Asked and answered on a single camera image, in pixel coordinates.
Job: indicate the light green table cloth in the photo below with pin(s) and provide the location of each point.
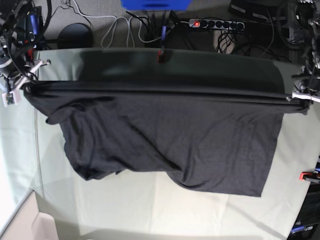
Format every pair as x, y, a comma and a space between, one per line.
135, 205

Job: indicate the red black clamp left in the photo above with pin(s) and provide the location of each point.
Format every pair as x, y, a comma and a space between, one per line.
29, 57

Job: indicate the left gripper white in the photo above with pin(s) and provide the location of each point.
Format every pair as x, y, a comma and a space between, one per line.
303, 93

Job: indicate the black power strip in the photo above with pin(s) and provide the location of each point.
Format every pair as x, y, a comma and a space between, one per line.
217, 24

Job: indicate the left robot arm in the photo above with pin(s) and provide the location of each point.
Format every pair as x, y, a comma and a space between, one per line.
307, 18

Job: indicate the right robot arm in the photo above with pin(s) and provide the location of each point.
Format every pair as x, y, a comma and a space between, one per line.
22, 30

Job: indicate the blue plastic box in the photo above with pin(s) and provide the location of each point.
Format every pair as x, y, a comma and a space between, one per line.
157, 5

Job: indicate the red black clamp middle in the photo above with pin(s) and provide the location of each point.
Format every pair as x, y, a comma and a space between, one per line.
161, 56

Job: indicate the red black clamp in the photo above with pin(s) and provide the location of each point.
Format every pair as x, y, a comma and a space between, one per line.
161, 56
311, 176
29, 57

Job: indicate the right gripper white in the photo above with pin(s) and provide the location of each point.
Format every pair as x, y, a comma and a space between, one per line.
11, 86

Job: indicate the red black clamp right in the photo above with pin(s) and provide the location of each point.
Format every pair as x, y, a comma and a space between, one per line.
311, 176

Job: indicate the black t-shirt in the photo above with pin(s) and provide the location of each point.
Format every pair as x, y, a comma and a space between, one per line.
211, 121

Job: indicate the beige side table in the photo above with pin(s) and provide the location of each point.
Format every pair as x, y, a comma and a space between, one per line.
28, 223

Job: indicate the black round base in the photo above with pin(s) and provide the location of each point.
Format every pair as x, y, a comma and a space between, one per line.
74, 36

